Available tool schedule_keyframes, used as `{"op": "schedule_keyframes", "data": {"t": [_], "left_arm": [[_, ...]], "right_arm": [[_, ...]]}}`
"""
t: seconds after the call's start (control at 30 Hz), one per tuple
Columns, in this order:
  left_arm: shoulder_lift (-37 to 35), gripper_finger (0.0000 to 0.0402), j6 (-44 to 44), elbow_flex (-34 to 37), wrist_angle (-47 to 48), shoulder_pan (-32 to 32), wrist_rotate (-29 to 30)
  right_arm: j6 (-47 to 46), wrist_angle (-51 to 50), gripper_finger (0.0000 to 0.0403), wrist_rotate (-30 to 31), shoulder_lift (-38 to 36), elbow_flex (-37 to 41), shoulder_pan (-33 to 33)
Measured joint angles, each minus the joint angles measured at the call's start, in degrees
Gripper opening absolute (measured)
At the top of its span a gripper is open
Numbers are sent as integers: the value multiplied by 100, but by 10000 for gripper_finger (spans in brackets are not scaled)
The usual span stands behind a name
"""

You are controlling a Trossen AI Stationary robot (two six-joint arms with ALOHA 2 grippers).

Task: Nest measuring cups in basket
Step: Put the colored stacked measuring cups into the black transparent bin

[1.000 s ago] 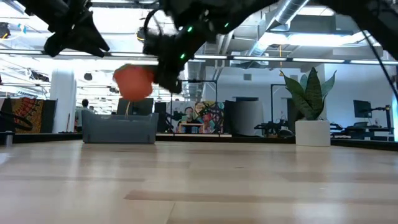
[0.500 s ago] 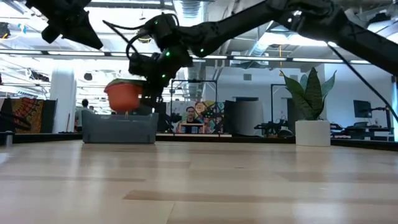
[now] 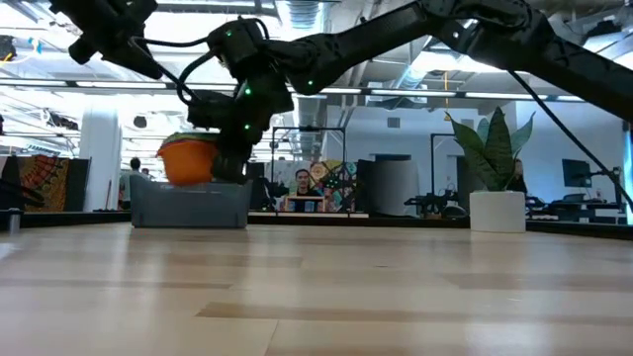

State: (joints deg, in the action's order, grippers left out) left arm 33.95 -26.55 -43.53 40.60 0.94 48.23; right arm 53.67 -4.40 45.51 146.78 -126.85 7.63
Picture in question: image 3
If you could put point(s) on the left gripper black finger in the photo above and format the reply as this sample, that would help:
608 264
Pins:
138 57

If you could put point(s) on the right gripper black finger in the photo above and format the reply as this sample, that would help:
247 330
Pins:
232 168

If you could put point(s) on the orange measuring cup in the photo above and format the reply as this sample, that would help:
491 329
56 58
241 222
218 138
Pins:
188 165

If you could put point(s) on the yellow measuring cup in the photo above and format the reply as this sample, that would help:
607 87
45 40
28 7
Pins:
190 139

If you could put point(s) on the green measuring cup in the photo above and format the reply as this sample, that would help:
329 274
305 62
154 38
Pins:
190 135

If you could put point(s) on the grey plastic basket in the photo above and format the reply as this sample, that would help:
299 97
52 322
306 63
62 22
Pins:
188 207

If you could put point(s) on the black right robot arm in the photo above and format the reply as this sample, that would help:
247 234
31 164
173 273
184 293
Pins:
494 34

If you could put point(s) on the person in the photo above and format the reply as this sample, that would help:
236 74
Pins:
135 165
518 175
302 179
147 173

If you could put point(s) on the small wooden table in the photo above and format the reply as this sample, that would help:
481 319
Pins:
304 199

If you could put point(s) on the colourful mural board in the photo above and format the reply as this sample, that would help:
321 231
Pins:
338 180

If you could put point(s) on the black panel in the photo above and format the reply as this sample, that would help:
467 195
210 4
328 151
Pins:
79 183
365 188

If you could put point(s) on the colourful patterned tapestry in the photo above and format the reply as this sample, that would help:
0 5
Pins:
44 170

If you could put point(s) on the grey cylinder bin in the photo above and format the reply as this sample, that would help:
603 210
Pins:
395 188

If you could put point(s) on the long ceiling light bar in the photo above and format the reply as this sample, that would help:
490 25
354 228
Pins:
415 92

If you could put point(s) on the green snake plant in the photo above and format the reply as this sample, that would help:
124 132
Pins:
497 148

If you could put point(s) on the white plant pot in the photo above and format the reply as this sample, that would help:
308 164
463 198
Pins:
497 212

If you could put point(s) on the small black desk monitor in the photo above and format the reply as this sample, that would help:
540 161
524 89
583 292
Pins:
576 173

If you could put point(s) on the dark office desk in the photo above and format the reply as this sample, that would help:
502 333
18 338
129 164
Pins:
573 205

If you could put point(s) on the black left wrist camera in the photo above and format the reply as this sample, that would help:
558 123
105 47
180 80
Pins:
81 52

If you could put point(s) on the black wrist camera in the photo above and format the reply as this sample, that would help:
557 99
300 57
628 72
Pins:
210 110
81 52

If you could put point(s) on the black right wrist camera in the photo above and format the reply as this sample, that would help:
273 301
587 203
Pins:
210 110

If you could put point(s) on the black tubular frame stand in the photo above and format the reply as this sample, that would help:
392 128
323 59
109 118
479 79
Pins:
309 129

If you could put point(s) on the silver ventilation duct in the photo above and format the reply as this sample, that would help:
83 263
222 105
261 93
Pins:
311 118
413 76

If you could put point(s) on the grey wall vent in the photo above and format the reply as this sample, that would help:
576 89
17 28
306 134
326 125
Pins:
393 122

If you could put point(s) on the grey metal post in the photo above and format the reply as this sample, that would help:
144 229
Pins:
14 220

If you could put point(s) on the black aluminium table frame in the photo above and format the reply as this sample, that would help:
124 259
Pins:
447 224

